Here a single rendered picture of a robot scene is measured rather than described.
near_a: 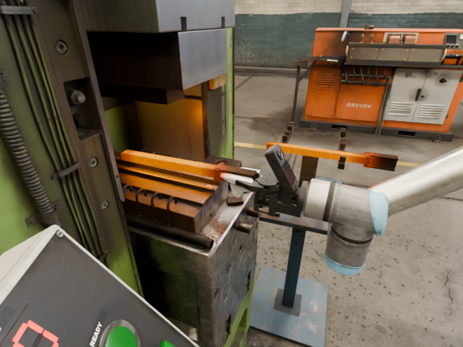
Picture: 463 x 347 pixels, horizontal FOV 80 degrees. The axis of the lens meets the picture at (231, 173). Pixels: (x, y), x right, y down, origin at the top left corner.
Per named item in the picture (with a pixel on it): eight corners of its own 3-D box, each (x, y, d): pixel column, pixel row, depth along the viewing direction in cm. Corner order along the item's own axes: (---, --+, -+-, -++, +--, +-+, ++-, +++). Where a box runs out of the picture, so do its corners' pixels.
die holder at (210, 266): (255, 270, 115) (261, 177, 93) (216, 362, 85) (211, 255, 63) (145, 235, 134) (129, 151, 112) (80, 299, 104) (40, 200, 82)
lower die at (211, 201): (228, 196, 84) (228, 171, 80) (195, 238, 68) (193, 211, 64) (118, 170, 98) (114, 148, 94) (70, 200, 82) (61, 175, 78)
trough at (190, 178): (220, 184, 76) (220, 180, 76) (212, 193, 72) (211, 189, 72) (103, 158, 91) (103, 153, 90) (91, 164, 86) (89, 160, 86)
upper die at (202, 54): (227, 73, 66) (227, 27, 62) (182, 90, 50) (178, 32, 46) (94, 62, 81) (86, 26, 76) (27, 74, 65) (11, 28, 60)
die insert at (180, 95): (184, 98, 70) (182, 72, 67) (167, 105, 64) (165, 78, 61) (94, 87, 80) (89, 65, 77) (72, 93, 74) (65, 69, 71)
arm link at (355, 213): (381, 248, 58) (395, 209, 53) (319, 231, 62) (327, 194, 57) (379, 221, 66) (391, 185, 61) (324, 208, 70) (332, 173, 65)
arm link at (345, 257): (359, 250, 74) (372, 213, 68) (362, 285, 65) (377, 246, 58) (323, 242, 77) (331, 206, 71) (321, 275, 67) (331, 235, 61)
